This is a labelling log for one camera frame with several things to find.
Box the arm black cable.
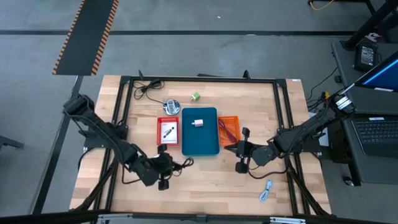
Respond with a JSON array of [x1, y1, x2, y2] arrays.
[[247, 155, 289, 180], [120, 149, 144, 185]]

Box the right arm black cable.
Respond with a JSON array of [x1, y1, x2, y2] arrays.
[[247, 155, 289, 180]]

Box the black laptop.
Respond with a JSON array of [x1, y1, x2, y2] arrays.
[[350, 115, 398, 159]]

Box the red mesh basket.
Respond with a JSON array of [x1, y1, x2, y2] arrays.
[[156, 116, 180, 146]]

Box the blue plastic bin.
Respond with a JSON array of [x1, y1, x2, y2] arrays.
[[181, 107, 220, 156]]

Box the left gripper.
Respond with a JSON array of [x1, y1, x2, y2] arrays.
[[150, 144, 183, 191]]

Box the grey chair base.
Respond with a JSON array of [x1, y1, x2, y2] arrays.
[[0, 136, 25, 151]]

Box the orange mesh basket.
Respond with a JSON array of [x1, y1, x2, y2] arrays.
[[217, 115, 242, 146]]

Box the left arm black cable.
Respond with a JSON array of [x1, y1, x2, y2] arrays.
[[120, 149, 144, 185]]

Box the black orange-striped floor mat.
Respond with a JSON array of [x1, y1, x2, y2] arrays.
[[52, 0, 120, 77]]

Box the person's sneaker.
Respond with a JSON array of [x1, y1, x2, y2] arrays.
[[369, 32, 387, 42]]

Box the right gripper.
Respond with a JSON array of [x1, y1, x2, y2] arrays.
[[223, 127, 254, 174]]

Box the black cable with plug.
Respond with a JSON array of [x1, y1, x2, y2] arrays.
[[133, 79, 165, 105]]

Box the grey side desk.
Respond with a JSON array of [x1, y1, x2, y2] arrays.
[[331, 40, 398, 187]]

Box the light blue cable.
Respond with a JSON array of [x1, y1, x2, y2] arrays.
[[259, 179, 274, 202]]

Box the blue-lit monitor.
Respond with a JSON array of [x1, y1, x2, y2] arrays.
[[354, 51, 398, 93]]

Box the yellow cable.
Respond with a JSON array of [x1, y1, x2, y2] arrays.
[[309, 0, 336, 11]]

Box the black crossbeam with brackets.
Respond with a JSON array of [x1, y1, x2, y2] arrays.
[[0, 210, 398, 224]]

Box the black floor strip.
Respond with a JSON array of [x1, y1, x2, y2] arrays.
[[32, 76, 84, 215]]

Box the pink red cable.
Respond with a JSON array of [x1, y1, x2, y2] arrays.
[[218, 119, 238, 144]]

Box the black stand leg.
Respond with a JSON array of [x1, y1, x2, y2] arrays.
[[341, 0, 398, 51]]

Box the silver round puck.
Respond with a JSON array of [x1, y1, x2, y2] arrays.
[[162, 98, 182, 116]]

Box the black floor power cable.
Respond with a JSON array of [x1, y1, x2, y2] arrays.
[[310, 65, 343, 97]]

